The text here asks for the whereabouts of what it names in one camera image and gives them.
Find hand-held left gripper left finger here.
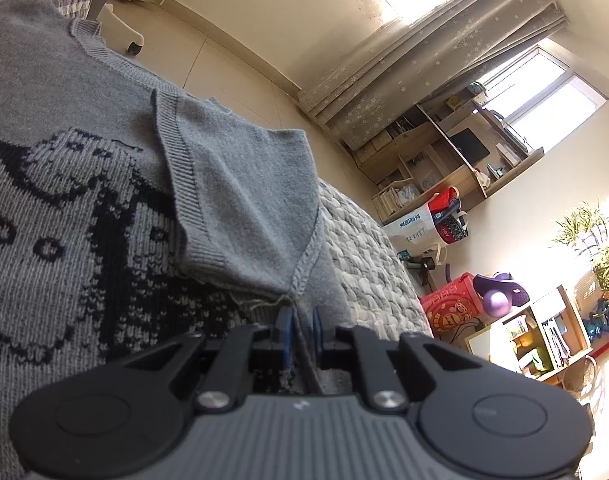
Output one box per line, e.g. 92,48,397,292
103,307,292,413

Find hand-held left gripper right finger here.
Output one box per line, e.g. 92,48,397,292
311,310,485,413

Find grey knitted sweater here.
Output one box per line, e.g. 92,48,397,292
0,0,352,461

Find grey checked quilted blanket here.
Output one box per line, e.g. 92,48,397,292
0,0,435,346

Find red printed box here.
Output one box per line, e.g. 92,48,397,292
419,272,485,346

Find white shopping bag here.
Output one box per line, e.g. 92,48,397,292
428,187,469,245
381,205,437,256

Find purple ball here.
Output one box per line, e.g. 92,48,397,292
481,290,509,318

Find purple plastic object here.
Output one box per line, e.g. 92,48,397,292
473,272,530,306

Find wooden desk with shelves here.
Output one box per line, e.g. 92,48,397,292
354,85,545,226

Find black monitor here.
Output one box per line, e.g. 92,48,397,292
447,129,490,162

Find small wooden shelf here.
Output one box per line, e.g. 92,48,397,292
464,285,595,383

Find blue glass vase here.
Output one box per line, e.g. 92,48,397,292
587,297,609,333

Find grey star curtain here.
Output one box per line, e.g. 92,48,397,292
297,0,570,151

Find green potted plant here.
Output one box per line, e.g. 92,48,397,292
551,200,609,301

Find window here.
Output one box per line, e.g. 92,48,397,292
477,45,607,153

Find white office chair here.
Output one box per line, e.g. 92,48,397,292
87,0,220,56

